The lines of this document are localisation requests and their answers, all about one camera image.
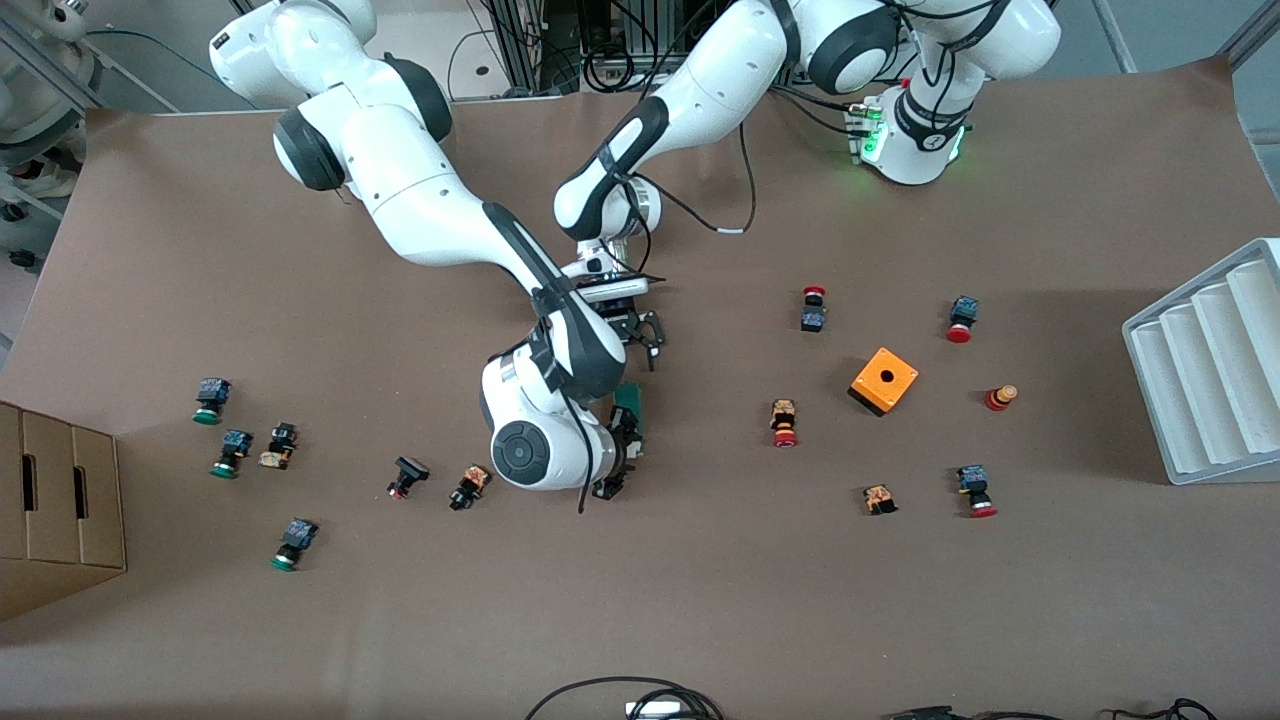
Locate black flat cable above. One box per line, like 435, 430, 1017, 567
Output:
885, 705, 1066, 720

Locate aluminium frame post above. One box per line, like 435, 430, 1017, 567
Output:
505, 0, 581, 96

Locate black round button orange block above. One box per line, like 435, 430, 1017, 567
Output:
448, 464, 490, 513

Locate black switch with orange block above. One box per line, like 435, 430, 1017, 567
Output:
258, 422, 299, 471

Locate black cable coil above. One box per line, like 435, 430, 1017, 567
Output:
583, 45, 641, 94

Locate black square pushbutton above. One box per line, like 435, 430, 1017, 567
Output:
387, 456, 431, 501

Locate thin black curly cable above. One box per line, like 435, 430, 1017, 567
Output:
1105, 697, 1221, 720

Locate aluminium profile bar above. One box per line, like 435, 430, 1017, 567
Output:
1225, 0, 1280, 71

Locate green pushbutton with blue block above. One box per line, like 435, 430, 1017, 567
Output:
192, 377, 233, 426
209, 430, 254, 480
269, 517, 319, 573

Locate grey metal bar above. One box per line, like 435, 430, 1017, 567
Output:
1090, 0, 1141, 76

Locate grey metal machine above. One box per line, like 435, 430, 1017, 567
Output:
0, 0, 111, 206

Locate orange button enclosure box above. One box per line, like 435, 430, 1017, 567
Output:
848, 346, 919, 418

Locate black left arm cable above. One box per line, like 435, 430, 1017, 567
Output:
600, 125, 756, 286

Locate black looped cable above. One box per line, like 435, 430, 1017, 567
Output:
525, 677, 726, 720

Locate brown cardboard box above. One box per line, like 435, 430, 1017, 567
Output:
0, 402, 128, 623

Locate white ridged plastic tray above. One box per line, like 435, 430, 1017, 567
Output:
1122, 238, 1280, 486

